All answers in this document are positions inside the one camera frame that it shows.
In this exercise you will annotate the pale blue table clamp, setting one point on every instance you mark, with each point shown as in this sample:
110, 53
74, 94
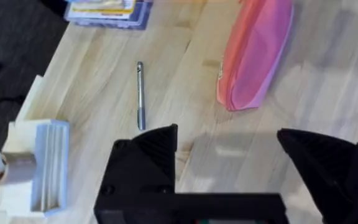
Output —
33, 169

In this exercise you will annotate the blue box of cards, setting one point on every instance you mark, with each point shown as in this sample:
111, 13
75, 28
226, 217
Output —
109, 13

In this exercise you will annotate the pink soft zip bag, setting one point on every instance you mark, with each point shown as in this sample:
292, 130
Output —
253, 53

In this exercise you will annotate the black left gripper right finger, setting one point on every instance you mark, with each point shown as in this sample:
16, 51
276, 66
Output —
328, 174

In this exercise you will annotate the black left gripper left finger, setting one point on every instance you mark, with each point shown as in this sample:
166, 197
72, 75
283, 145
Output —
148, 161

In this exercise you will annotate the silver grey pen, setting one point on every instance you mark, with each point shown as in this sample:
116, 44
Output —
140, 96

